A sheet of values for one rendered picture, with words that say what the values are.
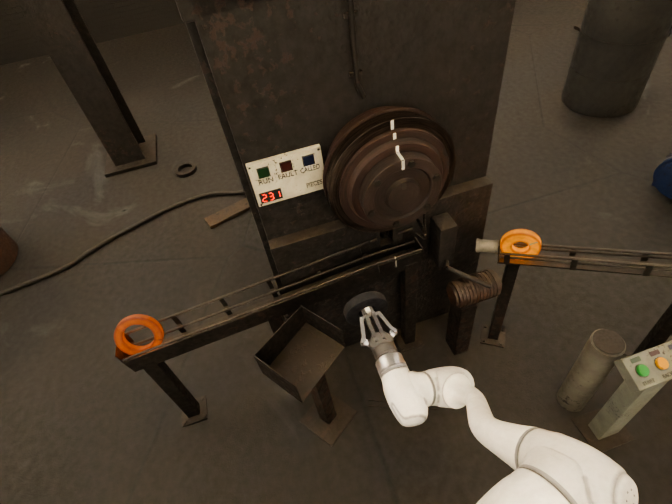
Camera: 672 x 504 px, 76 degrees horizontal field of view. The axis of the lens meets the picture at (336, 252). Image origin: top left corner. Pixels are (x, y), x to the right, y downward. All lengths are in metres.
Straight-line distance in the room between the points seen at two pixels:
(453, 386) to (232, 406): 1.34
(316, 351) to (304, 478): 0.68
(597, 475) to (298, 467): 1.52
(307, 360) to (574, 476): 1.06
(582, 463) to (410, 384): 0.56
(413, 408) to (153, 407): 1.60
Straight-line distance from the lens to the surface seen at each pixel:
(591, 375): 2.06
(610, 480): 0.87
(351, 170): 1.40
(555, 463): 0.88
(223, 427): 2.34
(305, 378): 1.66
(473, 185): 1.90
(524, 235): 1.85
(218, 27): 1.32
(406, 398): 1.29
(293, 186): 1.56
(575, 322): 2.62
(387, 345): 1.37
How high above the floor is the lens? 2.05
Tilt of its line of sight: 47 degrees down
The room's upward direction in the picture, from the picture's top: 10 degrees counter-clockwise
